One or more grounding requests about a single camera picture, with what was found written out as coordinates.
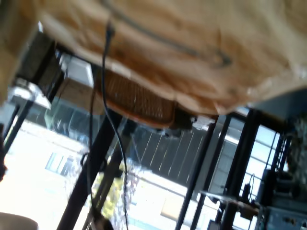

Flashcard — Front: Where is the black pole with clip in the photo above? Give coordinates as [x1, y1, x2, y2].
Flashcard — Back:
[56, 112, 123, 230]

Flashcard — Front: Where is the brown woven basket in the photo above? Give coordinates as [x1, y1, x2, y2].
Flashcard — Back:
[93, 70, 177, 129]

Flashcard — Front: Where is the brown paper mailer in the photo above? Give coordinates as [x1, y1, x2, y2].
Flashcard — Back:
[0, 0, 307, 115]

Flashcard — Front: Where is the blue network cable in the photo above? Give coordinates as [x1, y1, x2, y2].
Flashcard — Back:
[102, 20, 130, 230]

